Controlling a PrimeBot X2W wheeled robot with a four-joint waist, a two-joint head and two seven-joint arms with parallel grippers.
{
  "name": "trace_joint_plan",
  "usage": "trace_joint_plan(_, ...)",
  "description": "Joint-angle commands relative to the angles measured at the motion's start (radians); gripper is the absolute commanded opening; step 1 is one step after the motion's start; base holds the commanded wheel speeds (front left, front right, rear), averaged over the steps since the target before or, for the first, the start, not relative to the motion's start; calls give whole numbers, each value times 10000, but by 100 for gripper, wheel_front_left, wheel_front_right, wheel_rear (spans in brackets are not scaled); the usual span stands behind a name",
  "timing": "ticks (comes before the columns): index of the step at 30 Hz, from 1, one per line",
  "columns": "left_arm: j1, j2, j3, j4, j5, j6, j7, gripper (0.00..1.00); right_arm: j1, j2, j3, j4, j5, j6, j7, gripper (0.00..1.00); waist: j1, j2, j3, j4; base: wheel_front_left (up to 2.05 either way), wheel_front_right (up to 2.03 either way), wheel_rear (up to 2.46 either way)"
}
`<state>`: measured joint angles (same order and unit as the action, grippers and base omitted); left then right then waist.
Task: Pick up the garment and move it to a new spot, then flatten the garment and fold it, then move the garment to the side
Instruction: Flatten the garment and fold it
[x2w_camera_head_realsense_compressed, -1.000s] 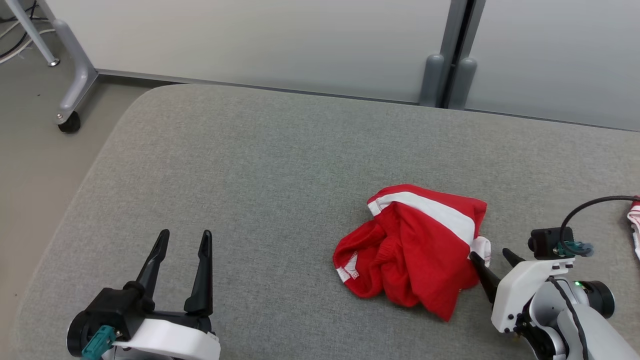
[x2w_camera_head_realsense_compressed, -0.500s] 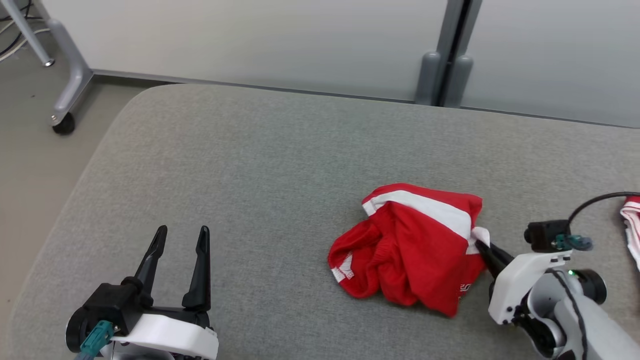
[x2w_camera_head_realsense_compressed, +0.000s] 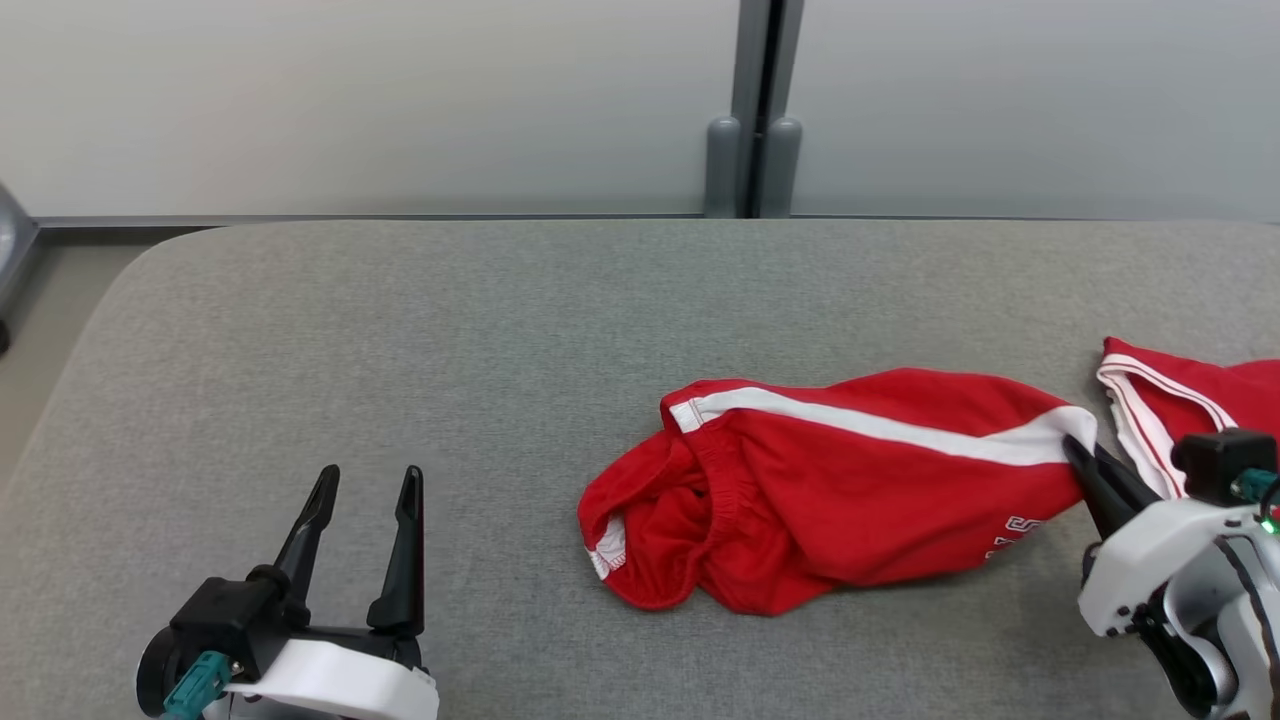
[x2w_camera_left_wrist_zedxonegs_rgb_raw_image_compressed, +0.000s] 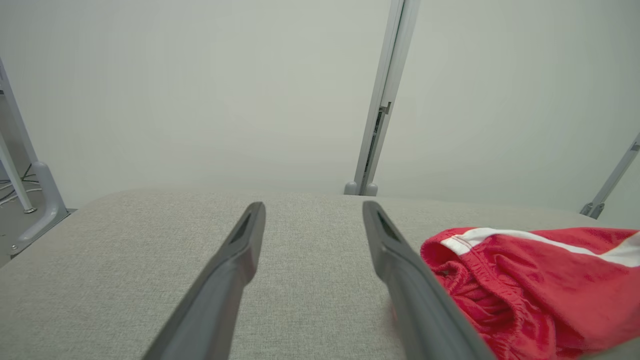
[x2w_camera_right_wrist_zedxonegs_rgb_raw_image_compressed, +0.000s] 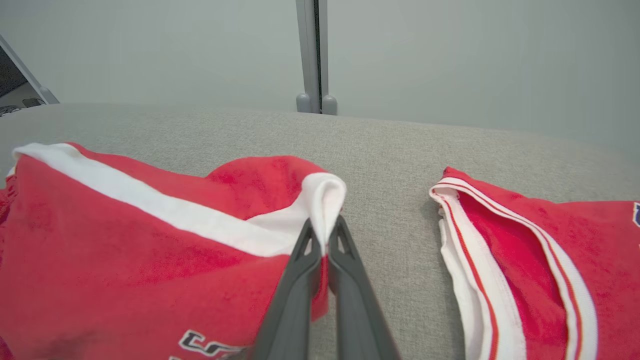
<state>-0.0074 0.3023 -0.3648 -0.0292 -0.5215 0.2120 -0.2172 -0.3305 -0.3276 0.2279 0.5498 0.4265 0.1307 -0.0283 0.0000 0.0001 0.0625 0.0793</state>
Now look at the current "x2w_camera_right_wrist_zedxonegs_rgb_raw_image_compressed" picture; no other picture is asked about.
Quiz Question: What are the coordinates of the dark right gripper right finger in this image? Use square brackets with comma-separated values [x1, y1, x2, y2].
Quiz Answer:
[327, 215, 401, 360]

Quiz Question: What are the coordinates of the grey partition post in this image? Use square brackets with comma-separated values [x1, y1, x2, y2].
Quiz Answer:
[295, 0, 330, 115]

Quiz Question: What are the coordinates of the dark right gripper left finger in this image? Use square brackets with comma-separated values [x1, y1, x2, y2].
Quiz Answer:
[250, 218, 323, 360]

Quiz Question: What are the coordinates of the red garment white striped trim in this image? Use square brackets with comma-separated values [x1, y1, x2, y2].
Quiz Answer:
[429, 166, 640, 360]

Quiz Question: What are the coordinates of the red garment with lettering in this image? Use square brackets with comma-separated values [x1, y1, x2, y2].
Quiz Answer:
[0, 142, 347, 360]

